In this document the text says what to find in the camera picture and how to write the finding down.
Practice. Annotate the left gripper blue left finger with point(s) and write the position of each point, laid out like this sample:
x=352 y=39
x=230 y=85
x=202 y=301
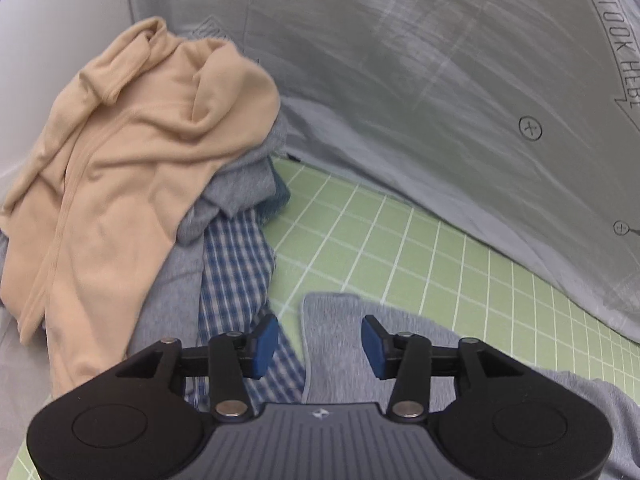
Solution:
x=233 y=357

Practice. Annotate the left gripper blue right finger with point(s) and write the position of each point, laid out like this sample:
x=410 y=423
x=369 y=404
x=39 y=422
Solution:
x=407 y=359

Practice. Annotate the grey sweatpants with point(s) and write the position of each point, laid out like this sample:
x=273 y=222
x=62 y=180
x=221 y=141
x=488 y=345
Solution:
x=345 y=336

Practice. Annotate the green grid cutting mat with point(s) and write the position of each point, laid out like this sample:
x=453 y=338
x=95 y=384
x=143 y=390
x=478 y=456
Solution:
x=334 y=236

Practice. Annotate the grey garment in pile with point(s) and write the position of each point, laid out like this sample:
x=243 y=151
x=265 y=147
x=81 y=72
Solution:
x=171 y=307

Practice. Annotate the beige garment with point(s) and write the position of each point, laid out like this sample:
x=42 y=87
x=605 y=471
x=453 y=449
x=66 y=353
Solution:
x=129 y=146

